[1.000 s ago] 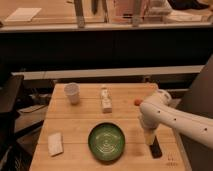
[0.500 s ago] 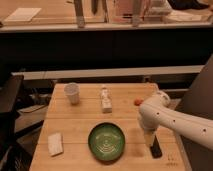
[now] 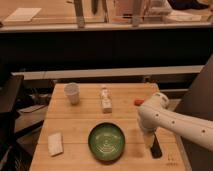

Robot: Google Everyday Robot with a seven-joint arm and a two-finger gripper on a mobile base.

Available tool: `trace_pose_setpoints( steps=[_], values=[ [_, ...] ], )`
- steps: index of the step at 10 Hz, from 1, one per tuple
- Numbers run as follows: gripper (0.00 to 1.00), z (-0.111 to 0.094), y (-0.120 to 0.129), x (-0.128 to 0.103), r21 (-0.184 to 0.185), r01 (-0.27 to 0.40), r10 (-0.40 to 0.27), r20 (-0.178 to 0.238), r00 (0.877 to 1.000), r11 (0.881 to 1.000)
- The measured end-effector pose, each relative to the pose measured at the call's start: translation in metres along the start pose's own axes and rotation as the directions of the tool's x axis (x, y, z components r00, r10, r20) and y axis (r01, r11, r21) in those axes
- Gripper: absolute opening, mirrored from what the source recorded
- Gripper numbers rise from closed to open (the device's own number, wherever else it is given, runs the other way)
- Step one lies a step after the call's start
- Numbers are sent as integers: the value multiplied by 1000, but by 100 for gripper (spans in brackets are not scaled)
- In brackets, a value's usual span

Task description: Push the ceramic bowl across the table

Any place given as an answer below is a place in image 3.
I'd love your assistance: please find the orange carrot toy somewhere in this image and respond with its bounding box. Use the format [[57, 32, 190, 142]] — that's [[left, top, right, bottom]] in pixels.
[[134, 99, 144, 106]]

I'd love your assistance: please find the green ceramic bowl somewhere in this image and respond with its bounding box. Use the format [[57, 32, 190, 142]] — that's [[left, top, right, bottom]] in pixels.
[[88, 122, 125, 162]]

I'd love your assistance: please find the white wooden figure block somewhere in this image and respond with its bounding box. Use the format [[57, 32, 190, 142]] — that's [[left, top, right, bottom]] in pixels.
[[100, 87, 112, 113]]

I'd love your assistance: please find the white paper cup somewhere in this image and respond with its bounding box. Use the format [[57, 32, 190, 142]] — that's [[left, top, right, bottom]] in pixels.
[[64, 83, 79, 105]]

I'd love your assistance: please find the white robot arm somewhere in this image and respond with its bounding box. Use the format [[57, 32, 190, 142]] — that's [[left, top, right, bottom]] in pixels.
[[138, 92, 213, 151]]

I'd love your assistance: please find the white paper sheet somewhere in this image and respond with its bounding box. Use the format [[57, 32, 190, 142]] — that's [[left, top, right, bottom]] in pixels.
[[5, 8, 41, 22]]

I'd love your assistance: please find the black remote control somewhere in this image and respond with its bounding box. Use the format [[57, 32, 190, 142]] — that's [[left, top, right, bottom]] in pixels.
[[150, 136, 162, 159]]

